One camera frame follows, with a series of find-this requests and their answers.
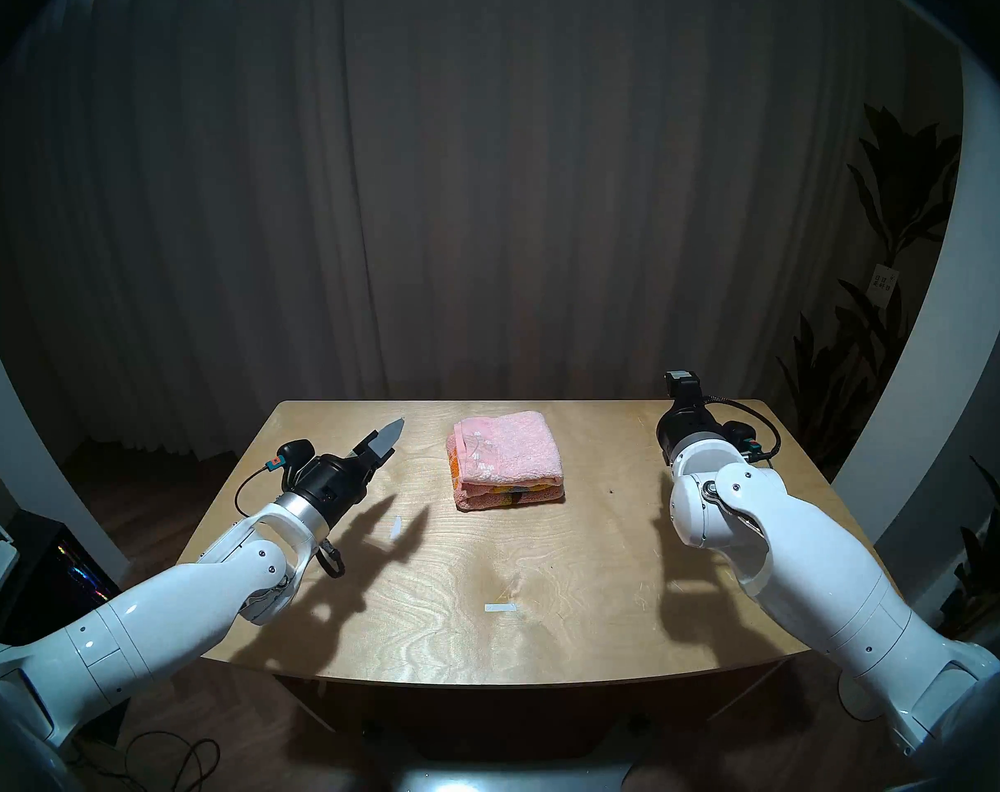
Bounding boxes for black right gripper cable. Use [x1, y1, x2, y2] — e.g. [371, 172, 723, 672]
[702, 396, 783, 465]

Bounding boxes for sunflower print terry towel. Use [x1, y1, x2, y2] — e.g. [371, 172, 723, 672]
[453, 483, 565, 512]

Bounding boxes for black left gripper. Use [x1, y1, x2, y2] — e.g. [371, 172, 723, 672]
[271, 417, 407, 527]

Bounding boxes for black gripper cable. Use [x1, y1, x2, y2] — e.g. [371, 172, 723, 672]
[702, 396, 783, 465]
[234, 464, 346, 578]

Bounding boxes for plain pink terry towel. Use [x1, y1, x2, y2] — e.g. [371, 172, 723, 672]
[446, 411, 565, 498]

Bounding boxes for black computer tower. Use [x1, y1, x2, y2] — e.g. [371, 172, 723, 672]
[1, 510, 125, 626]

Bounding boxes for grey pleated curtain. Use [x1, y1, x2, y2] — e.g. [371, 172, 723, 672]
[0, 0, 963, 469]

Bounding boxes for black floor cable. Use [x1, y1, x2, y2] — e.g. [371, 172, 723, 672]
[96, 733, 220, 792]

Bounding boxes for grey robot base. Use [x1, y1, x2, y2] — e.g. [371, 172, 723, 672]
[368, 716, 658, 792]

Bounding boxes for tall dark leafy plant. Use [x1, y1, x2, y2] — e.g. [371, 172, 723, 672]
[776, 101, 963, 469]

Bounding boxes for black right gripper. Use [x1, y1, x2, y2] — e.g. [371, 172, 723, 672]
[657, 370, 757, 469]

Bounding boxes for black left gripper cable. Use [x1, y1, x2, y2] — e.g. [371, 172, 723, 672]
[234, 464, 346, 578]

